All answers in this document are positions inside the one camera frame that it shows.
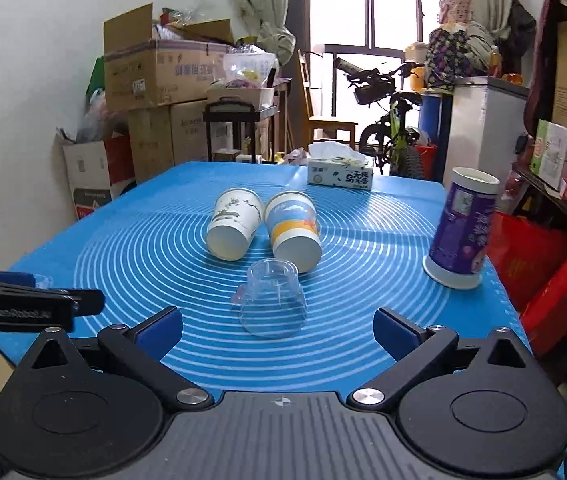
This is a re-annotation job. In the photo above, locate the blue yellow paper cup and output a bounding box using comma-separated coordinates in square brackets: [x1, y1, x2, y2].
[264, 191, 323, 274]

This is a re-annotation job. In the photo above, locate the black metal rack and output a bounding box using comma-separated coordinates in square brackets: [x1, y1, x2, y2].
[203, 98, 278, 164]

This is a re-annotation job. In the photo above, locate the plastic bag on boxes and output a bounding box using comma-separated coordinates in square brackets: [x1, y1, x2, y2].
[76, 88, 113, 144]

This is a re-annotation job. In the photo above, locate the green white carton box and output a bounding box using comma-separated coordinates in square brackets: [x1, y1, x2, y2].
[530, 120, 567, 190]

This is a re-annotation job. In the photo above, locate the blue silicone baking mat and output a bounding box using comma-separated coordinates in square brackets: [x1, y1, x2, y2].
[16, 162, 519, 394]

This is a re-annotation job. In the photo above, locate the white red appliance box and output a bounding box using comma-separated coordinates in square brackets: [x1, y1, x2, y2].
[56, 129, 137, 220]

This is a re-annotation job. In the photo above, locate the white paper cup ink drawing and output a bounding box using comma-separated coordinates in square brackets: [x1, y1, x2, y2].
[206, 188, 264, 261]

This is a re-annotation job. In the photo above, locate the white tissue box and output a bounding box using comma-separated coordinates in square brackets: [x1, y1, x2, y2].
[307, 141, 375, 191]

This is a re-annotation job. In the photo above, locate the green bicycle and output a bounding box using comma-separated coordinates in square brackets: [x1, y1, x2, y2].
[333, 58, 425, 180]

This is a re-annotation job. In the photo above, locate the purple tall paper cup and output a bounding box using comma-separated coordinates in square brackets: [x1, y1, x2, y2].
[422, 167, 500, 290]

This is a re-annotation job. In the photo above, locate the lower brown cardboard box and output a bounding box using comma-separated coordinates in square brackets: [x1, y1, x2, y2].
[128, 101, 208, 183]

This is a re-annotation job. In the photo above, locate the large open cardboard box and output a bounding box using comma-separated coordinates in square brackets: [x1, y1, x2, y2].
[103, 3, 230, 112]

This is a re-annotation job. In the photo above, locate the white chest freezer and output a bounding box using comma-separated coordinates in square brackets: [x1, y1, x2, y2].
[443, 76, 529, 188]

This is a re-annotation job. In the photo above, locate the wooden chair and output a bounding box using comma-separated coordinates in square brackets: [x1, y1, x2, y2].
[297, 50, 357, 150]

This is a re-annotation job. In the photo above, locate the clear plastic measuring cup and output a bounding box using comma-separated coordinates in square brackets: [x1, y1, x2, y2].
[231, 259, 307, 339]

